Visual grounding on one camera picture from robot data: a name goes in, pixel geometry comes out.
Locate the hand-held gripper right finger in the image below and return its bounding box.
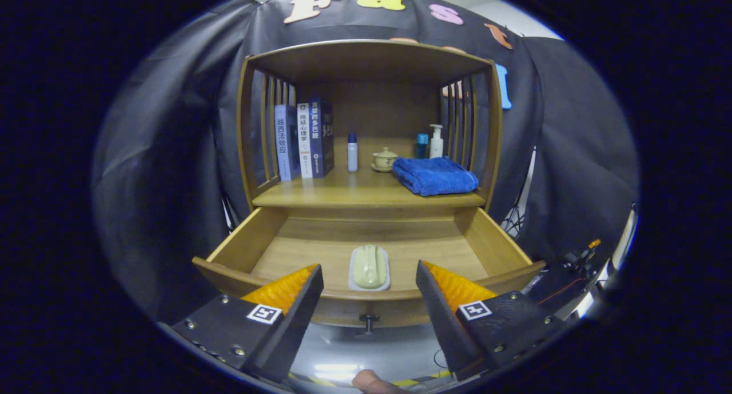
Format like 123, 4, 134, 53
415, 260, 567, 382

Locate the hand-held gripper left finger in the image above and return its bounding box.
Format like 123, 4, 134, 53
170, 262, 325, 384

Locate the wooden drawer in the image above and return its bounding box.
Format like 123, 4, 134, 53
192, 205, 547, 337

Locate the wooden countertop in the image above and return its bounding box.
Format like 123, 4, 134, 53
252, 165, 487, 209

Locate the wooden cabinet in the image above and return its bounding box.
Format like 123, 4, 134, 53
236, 38, 504, 212

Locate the black tripod stand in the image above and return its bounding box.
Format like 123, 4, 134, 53
503, 148, 538, 237

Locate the black equipment with orange part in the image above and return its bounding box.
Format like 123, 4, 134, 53
538, 238, 604, 315

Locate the blue folded towel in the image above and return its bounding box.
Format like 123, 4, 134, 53
392, 156, 480, 197

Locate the beige lidded teacup with saucer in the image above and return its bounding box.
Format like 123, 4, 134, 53
371, 147, 399, 173

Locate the white spine book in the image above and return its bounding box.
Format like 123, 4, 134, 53
296, 102, 314, 179

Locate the light blue book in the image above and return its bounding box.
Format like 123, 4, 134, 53
274, 104, 302, 182

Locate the dark blue book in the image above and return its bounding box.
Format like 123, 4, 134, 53
308, 95, 335, 178

